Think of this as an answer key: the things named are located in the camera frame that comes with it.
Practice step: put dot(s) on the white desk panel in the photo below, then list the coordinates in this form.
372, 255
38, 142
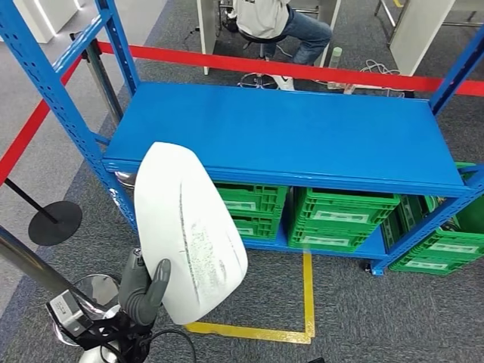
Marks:
416, 35

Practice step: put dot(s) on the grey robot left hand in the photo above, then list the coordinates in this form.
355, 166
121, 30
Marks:
140, 300

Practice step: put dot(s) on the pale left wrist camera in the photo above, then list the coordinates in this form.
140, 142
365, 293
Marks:
68, 310

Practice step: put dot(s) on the green plastic crate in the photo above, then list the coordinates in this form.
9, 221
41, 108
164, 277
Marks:
260, 198
340, 205
260, 228
469, 220
325, 240
427, 265

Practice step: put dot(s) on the pinkish power strip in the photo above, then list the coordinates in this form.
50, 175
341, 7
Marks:
340, 87

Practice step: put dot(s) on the red barrier belt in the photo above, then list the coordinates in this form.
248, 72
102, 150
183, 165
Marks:
245, 64
26, 135

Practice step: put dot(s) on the steel table frame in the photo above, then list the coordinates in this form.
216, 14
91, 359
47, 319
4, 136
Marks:
386, 20

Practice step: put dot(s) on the pale green bottle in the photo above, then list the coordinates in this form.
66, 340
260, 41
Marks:
334, 57

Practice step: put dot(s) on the white curved plastic part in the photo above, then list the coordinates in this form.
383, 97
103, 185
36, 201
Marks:
177, 215

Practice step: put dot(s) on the person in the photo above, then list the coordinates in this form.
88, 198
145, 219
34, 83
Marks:
260, 17

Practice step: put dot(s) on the blue metal shelf rack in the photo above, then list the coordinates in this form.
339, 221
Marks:
283, 130

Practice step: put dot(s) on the black stool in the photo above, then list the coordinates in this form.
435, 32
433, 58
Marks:
260, 37

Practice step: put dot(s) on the black stanchion with disc base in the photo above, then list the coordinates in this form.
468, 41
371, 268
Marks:
57, 223

